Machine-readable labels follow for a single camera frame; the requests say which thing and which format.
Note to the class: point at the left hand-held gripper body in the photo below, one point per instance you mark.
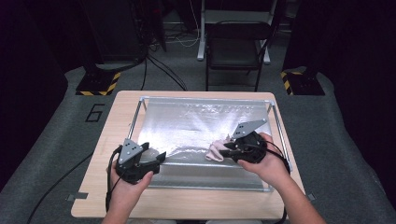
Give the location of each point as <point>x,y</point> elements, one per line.
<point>129,155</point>

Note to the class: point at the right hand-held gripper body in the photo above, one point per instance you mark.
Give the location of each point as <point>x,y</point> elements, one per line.
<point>250,146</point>

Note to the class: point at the metal rack with silver shelves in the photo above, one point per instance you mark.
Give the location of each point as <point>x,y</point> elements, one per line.
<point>186,124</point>

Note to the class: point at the person's right hand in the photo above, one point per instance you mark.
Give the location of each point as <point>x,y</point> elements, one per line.
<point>274,165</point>

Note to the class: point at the person's left hand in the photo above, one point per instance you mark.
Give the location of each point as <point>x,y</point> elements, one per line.
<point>124,193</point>

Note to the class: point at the person's white clothing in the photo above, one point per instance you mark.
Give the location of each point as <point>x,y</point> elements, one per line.
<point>149,222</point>

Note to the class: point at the grey tape strip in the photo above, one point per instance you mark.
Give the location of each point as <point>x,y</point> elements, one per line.
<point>77,196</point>

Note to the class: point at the small dark clip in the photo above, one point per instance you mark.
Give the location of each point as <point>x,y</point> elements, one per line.
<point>310,196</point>

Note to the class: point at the black stand base striped edge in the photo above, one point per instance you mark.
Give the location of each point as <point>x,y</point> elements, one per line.
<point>305,84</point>
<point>96,82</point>

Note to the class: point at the black folding chair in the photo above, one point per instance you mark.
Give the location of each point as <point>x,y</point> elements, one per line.
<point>236,46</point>

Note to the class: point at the black cabinet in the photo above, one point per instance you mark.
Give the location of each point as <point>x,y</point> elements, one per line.
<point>115,31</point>

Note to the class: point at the black curtain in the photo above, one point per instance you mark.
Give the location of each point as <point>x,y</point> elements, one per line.
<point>31,77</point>
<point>358,62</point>

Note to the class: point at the white desk frame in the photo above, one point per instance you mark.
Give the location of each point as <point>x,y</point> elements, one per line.
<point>230,15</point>

